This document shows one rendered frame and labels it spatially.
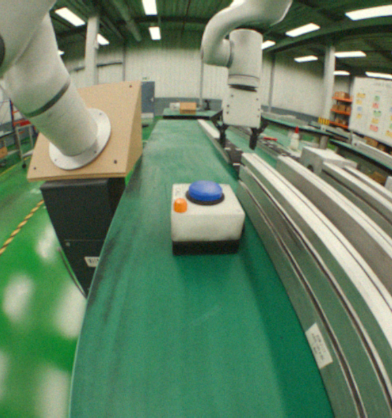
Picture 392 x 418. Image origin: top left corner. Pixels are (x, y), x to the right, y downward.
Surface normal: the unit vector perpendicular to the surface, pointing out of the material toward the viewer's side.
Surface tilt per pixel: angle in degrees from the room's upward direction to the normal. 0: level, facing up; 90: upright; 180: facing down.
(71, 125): 119
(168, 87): 90
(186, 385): 0
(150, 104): 90
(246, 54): 90
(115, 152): 47
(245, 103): 91
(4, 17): 112
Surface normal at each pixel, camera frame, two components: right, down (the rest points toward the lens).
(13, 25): 0.79, 0.60
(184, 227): 0.08, 0.52
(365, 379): -1.00, 0.00
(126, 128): 0.08, -0.21
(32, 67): 0.39, 0.07
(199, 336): 0.04, -0.86
